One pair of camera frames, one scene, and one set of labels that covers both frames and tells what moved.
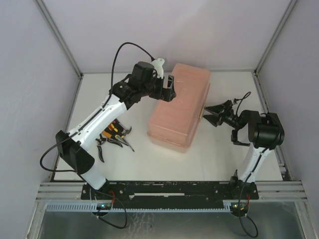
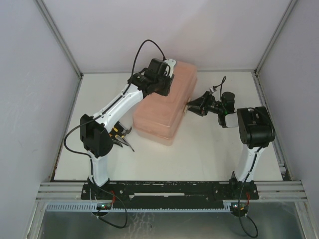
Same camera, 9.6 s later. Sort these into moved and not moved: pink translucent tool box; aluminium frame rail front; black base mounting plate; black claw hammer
Moved: pink translucent tool box
Not moved: black base mounting plate; black claw hammer; aluminium frame rail front
